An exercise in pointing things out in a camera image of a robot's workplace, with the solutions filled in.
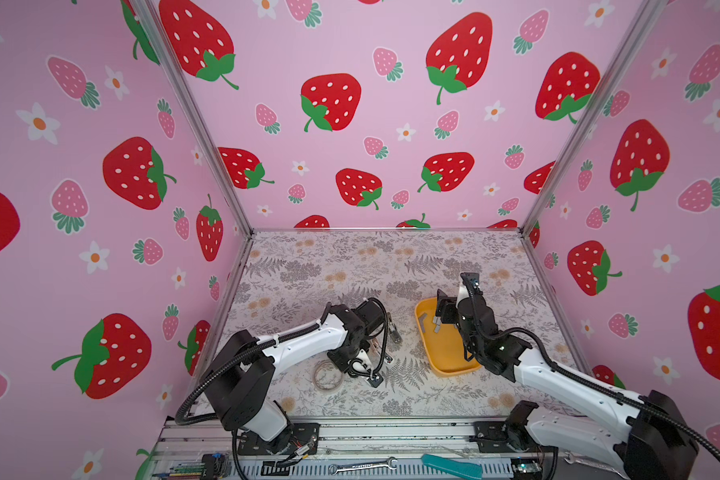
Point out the aluminium corner post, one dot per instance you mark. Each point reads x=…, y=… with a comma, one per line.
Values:
x=157, y=36
x=639, y=29

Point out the clear tape roll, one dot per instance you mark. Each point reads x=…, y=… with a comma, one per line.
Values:
x=327, y=377

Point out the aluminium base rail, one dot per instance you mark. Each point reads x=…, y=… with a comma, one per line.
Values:
x=208, y=451

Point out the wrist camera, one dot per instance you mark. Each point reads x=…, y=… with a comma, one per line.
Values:
x=470, y=285
x=367, y=371

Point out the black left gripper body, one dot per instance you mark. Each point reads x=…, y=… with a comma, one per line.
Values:
x=345, y=358

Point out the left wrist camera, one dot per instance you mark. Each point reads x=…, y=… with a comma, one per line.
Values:
x=367, y=371

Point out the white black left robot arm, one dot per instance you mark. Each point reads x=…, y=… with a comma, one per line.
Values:
x=234, y=389

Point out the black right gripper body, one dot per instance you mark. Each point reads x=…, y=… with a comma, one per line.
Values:
x=464, y=339

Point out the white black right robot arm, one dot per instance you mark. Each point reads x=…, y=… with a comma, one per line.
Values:
x=641, y=436

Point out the aluminium corner post left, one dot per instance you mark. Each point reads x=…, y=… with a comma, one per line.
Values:
x=157, y=36

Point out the silver wrench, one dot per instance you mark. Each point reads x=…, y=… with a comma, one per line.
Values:
x=390, y=463
x=573, y=459

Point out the aluminium corner post right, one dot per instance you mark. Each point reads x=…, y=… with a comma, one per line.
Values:
x=639, y=29

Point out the teal handled tool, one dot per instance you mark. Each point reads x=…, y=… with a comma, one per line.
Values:
x=463, y=470

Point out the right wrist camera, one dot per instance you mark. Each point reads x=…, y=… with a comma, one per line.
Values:
x=470, y=285

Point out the yellow plastic tray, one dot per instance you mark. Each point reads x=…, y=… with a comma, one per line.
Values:
x=444, y=350

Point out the pink white stapler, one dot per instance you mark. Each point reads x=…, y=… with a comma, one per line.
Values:
x=394, y=334

